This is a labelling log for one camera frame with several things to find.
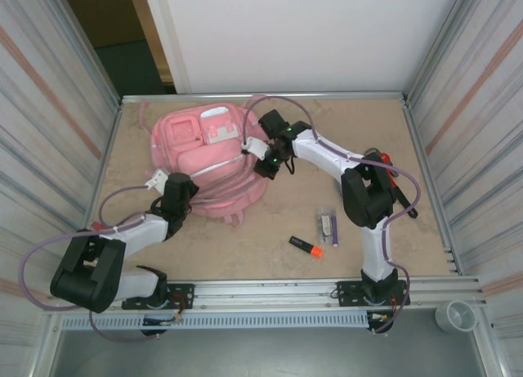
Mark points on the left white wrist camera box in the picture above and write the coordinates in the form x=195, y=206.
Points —
x=157, y=178

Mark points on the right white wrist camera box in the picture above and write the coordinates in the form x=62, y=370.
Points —
x=255, y=148

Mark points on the aluminium table edge frame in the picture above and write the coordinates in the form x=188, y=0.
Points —
x=347, y=95

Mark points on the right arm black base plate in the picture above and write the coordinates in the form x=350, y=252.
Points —
x=349, y=293

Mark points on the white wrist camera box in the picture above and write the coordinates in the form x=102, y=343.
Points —
x=157, y=178
x=255, y=148

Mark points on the brown door frame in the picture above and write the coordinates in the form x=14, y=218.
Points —
x=153, y=37

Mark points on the pink backpack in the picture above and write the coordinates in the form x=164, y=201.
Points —
x=212, y=176

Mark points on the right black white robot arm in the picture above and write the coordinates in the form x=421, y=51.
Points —
x=367, y=197

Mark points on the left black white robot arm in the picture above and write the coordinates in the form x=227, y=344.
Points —
x=86, y=275

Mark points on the red pipe wrench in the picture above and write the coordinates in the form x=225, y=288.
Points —
x=388, y=168

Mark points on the grey tape roll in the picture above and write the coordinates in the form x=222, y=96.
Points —
x=455, y=315

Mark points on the aluminium mounting rail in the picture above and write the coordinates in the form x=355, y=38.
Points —
x=265, y=289

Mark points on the clear stationery pouch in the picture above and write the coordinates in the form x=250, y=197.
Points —
x=327, y=225

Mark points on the black orange highlighter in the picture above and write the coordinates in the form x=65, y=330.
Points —
x=304, y=246

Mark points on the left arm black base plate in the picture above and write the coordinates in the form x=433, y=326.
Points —
x=181, y=295

